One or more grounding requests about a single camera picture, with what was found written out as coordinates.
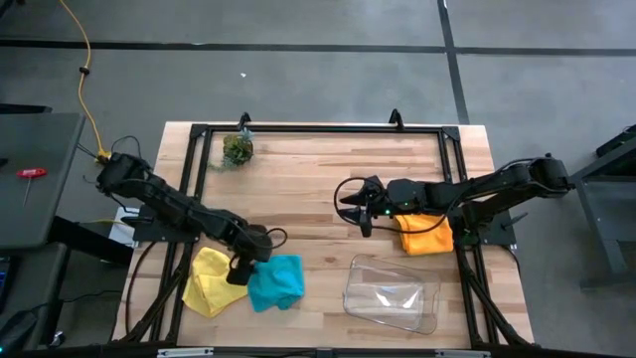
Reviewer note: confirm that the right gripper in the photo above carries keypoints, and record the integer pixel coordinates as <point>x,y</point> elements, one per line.
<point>397,199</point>

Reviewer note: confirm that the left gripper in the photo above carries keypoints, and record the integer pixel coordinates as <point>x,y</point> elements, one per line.
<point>253,243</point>

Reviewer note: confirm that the yellow microfiber towel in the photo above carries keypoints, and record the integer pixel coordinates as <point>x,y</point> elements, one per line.
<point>213,293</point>

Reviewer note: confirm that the teal microfiber towel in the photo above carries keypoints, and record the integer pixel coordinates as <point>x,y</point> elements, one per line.
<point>275,283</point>

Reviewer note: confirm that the orange microfiber towel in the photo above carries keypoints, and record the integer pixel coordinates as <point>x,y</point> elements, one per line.
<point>427,241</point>

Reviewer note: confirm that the clear plastic bin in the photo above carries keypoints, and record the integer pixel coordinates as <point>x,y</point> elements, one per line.
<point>392,298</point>

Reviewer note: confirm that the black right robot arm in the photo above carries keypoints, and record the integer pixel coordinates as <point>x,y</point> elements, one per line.
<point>497,184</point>

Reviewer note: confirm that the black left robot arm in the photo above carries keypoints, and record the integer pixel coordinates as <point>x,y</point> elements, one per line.
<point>164,204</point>

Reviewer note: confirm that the small green potted plant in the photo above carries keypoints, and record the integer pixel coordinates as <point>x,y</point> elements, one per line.
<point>237,149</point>

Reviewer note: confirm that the white paper sheet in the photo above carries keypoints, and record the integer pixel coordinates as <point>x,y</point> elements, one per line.
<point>121,233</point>

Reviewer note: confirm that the grey side table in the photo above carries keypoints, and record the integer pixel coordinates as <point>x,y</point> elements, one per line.
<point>45,149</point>

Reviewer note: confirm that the grey metal stand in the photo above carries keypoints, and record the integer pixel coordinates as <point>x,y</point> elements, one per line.
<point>605,238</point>

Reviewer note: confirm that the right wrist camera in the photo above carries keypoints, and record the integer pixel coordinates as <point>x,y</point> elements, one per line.
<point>375,185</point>

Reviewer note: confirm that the black aluminium table frame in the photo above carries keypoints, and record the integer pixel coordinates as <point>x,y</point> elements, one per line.
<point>323,128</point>

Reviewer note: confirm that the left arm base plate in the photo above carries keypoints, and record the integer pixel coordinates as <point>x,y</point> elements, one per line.
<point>159,234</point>

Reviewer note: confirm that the black frame bracket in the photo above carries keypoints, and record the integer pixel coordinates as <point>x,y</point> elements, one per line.
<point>396,121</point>
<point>243,122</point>

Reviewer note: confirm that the silver metal bracket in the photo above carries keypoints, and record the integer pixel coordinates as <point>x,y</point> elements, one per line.
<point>184,353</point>
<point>462,354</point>

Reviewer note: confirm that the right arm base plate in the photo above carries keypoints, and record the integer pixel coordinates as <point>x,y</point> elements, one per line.
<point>502,233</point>

